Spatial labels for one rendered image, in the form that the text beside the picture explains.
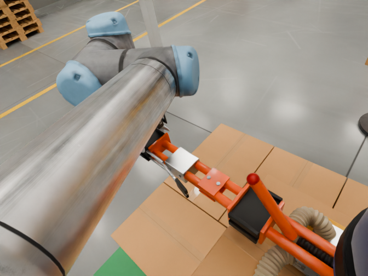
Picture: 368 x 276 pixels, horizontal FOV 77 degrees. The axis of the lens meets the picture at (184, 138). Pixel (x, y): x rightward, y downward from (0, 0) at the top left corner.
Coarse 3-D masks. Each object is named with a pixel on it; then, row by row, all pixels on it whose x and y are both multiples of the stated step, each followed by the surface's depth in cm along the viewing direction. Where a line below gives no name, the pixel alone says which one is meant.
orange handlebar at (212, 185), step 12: (168, 144) 65; (204, 168) 58; (192, 180) 56; (204, 180) 55; (216, 180) 54; (228, 180) 54; (204, 192) 54; (216, 192) 52; (228, 204) 50; (288, 216) 47; (300, 228) 44; (276, 240) 44; (288, 240) 43; (312, 240) 43; (324, 240) 42; (288, 252) 43; (300, 252) 42; (312, 264) 40; (324, 264) 40
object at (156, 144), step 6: (156, 132) 67; (162, 132) 67; (150, 138) 66; (156, 138) 66; (162, 138) 66; (168, 138) 67; (150, 144) 65; (156, 144) 65; (150, 150) 64; (162, 150) 68
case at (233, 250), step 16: (272, 176) 68; (288, 192) 64; (288, 208) 61; (320, 208) 60; (224, 240) 58; (240, 240) 58; (208, 256) 56; (224, 256) 56; (240, 256) 55; (256, 256) 55; (208, 272) 54; (224, 272) 54; (240, 272) 53; (288, 272) 52
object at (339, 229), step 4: (332, 220) 56; (332, 224) 55; (336, 224) 55; (308, 228) 55; (312, 228) 55; (336, 228) 54; (340, 228) 54; (344, 228) 54; (336, 232) 53; (340, 232) 53; (336, 236) 53; (332, 240) 52; (336, 240) 52; (336, 244) 52
